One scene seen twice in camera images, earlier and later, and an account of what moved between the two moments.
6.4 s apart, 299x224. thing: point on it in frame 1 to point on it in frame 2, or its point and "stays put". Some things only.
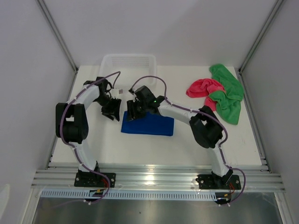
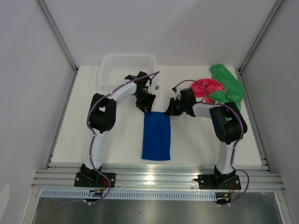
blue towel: (151, 123) to (156, 138)
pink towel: (202, 88) stays put
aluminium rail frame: (253, 178) stays put
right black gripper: (132, 112) to (171, 110)
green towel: (228, 102) stays put
